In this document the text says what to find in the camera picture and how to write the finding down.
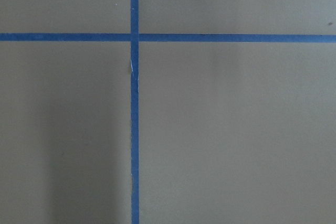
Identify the brown cardboard table mat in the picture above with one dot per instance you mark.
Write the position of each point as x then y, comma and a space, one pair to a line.
229, 132

